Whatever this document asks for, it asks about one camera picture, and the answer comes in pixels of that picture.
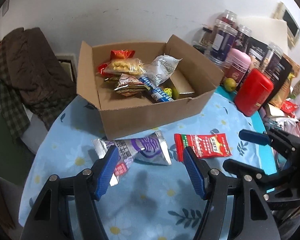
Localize dark label clear jar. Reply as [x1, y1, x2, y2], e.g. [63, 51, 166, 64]
[232, 24, 252, 53]

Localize brown jacket pile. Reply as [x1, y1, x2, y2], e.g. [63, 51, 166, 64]
[1, 28, 76, 129]

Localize black foil pouch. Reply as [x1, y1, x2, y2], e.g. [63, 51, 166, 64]
[242, 37, 292, 105]

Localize red plastic canister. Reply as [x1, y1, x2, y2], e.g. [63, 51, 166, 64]
[234, 69, 274, 116]

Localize purple silver snack packet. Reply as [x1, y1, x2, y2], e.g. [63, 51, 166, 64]
[92, 131, 172, 186]

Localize red content tall jar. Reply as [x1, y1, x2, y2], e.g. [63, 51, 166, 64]
[218, 9, 237, 29]

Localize wall intercom panel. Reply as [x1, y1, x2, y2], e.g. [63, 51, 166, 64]
[272, 2, 300, 49]

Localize brown gold snack wrappers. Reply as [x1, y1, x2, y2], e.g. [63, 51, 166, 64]
[104, 74, 150, 97]

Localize red green sachet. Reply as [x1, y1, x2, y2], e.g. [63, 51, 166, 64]
[174, 133, 231, 162]

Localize gold rectangular box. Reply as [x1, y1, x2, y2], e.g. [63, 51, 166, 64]
[168, 69, 195, 100]

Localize open cardboard box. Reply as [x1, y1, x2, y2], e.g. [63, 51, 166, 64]
[76, 34, 224, 140]

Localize large red snack packet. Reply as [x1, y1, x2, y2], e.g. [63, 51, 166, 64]
[97, 50, 135, 77]

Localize pink bottle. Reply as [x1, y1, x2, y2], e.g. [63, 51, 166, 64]
[225, 48, 251, 85]

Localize purple label clear jar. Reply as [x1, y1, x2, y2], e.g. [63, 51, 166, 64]
[210, 21, 238, 62]

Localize white foam board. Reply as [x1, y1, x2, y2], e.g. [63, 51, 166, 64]
[237, 16, 288, 53]

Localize yellow waffle snack packet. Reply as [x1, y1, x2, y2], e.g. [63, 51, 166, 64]
[104, 58, 146, 76]

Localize blue tablet tube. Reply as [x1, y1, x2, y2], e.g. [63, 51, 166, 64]
[139, 77, 173, 102]

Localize white patterned snack bag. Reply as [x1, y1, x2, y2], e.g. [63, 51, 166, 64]
[145, 54, 181, 87]

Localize tall clear nut jar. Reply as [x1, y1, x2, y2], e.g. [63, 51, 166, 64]
[259, 42, 283, 75]

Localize green yellow fruit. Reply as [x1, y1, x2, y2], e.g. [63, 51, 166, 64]
[223, 77, 237, 93]

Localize blue floral tablecloth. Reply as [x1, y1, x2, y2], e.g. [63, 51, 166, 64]
[18, 94, 263, 239]

